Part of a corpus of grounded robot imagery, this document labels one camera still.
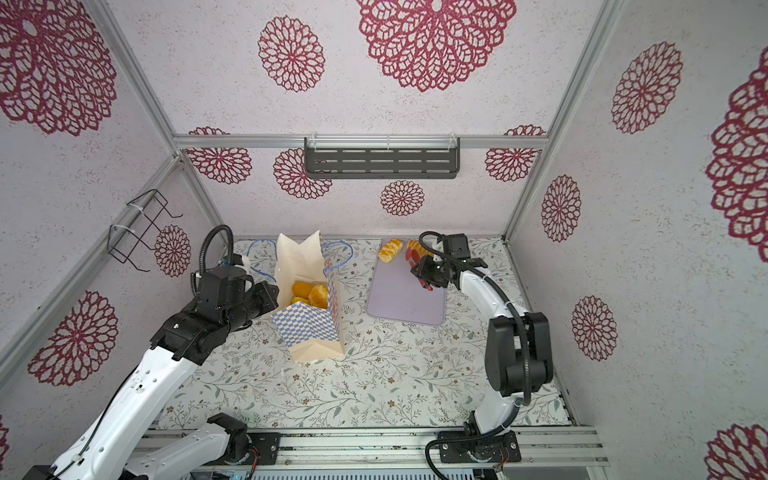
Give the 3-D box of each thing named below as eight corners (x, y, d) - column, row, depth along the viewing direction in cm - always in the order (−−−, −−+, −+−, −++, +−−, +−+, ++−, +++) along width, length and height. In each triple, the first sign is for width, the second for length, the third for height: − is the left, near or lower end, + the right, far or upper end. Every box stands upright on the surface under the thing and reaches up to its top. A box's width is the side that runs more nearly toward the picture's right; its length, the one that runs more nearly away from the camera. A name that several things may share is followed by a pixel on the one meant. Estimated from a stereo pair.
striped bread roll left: (376, 258, 116) (376, 252, 113) (392, 243, 121) (392, 236, 118) (388, 265, 114) (388, 258, 111) (403, 249, 119) (404, 242, 116)
